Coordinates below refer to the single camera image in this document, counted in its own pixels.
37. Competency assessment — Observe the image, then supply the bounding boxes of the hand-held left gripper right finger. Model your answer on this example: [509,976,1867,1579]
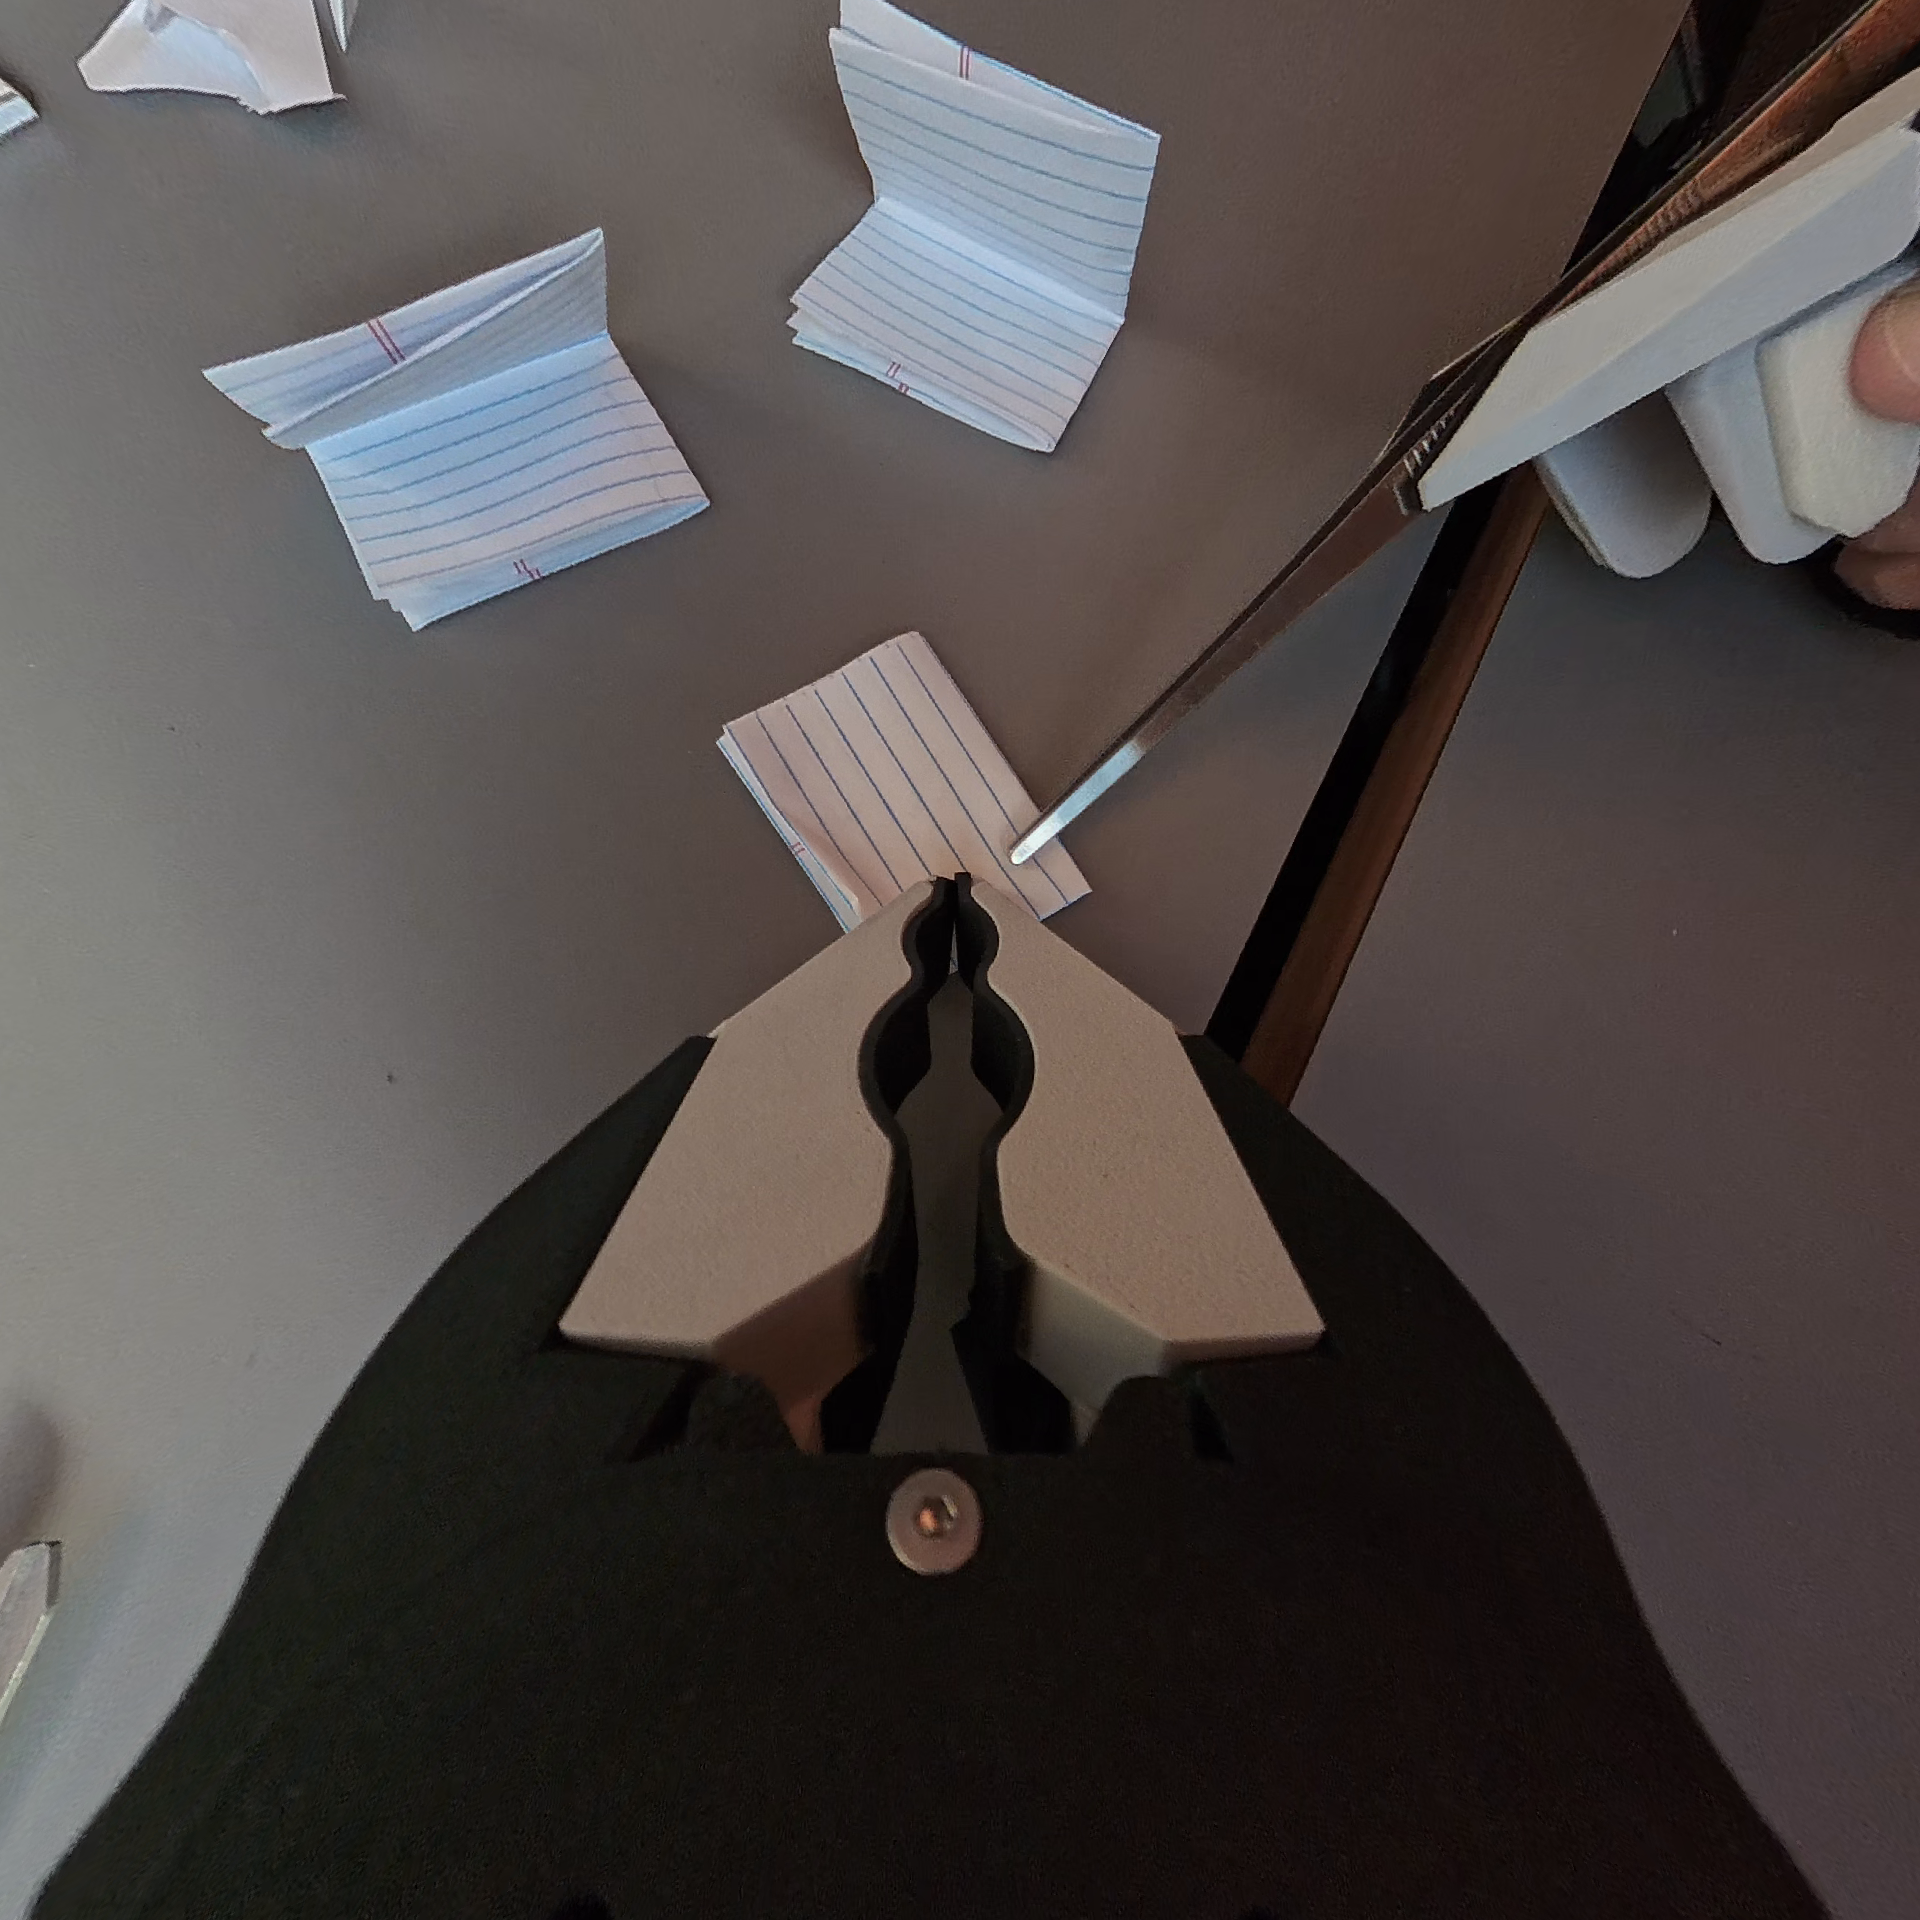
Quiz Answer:
[956,873,1329,1458]

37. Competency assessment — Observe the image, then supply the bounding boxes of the lined paper sheet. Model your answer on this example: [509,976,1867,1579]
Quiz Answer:
[786,0,1164,452]
[716,629,1095,931]

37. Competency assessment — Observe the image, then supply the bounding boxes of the white grid-creased folded paper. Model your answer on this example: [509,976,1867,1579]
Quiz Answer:
[202,228,713,635]

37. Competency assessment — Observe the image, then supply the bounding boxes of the crumpled white paper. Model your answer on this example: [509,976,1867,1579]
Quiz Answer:
[75,0,348,114]

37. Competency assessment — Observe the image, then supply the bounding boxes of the grey desk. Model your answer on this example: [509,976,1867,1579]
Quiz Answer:
[1297,493,1920,1920]
[0,0,1699,1920]

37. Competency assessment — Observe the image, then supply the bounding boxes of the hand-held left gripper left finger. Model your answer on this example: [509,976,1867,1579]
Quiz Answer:
[558,875,962,1458]

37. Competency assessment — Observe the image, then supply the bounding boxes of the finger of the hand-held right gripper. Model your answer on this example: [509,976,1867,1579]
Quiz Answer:
[1414,116,1920,511]

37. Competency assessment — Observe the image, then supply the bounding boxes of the metal tweezers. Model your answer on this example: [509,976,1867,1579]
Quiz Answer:
[1009,0,1920,870]

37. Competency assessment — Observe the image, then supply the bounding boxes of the person's right hand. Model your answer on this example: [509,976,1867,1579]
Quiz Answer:
[1833,282,1920,609]

